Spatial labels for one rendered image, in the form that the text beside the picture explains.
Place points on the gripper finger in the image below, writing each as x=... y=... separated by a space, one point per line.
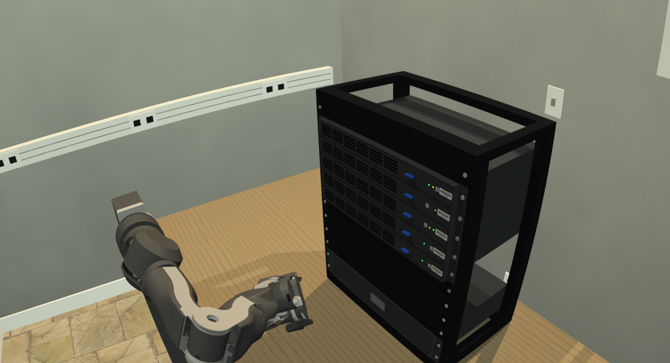
x=292 y=274
x=298 y=325

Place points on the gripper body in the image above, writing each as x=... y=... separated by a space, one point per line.
x=295 y=314

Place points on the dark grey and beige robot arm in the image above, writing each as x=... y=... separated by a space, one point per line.
x=153 y=260

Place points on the black server rack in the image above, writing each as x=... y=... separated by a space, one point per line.
x=411 y=199

